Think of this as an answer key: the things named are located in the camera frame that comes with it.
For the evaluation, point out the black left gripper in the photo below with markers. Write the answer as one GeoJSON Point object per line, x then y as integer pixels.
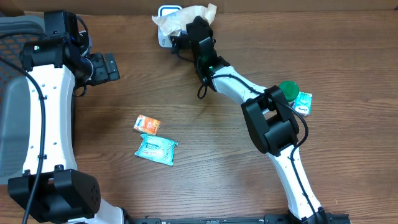
{"type": "Point", "coordinates": [104, 73]}

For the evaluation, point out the orange tissue pack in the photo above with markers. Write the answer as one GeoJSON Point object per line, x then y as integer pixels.
{"type": "Point", "coordinates": [147, 125]}

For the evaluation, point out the brown mushroom snack bag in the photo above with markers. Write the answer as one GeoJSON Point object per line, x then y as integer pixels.
{"type": "Point", "coordinates": [174, 18]}

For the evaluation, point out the teal wet wipes pack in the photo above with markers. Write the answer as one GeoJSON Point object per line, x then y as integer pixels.
{"type": "Point", "coordinates": [157, 149]}

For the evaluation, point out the green lid jar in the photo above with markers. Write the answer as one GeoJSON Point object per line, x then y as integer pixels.
{"type": "Point", "coordinates": [290, 89]}

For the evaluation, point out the small teal tissue pack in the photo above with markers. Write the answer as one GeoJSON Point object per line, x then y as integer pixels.
{"type": "Point", "coordinates": [303, 103]}

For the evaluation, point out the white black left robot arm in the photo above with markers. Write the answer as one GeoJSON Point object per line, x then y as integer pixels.
{"type": "Point", "coordinates": [51, 188]}

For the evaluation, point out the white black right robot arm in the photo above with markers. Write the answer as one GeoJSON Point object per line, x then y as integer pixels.
{"type": "Point", "coordinates": [272, 124]}

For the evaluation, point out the black mesh basket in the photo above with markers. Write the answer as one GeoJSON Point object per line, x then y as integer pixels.
{"type": "Point", "coordinates": [20, 108]}

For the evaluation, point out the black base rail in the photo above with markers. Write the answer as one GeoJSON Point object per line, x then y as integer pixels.
{"type": "Point", "coordinates": [267, 219]}

